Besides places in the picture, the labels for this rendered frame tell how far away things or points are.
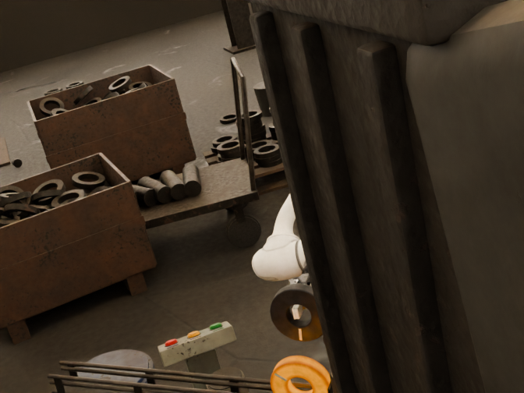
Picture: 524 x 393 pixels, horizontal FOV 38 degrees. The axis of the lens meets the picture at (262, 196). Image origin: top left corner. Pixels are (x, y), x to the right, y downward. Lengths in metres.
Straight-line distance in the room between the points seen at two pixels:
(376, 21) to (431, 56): 0.08
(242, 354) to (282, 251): 1.26
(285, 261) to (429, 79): 1.54
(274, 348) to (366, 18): 2.71
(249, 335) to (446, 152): 2.85
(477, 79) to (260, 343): 2.88
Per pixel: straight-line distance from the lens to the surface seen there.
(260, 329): 3.55
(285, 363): 1.91
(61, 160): 5.49
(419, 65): 0.75
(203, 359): 2.48
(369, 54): 0.81
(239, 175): 4.50
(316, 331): 1.95
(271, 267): 2.23
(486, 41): 0.64
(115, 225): 4.02
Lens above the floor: 1.85
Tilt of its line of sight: 22 degrees down
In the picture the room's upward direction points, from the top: 14 degrees counter-clockwise
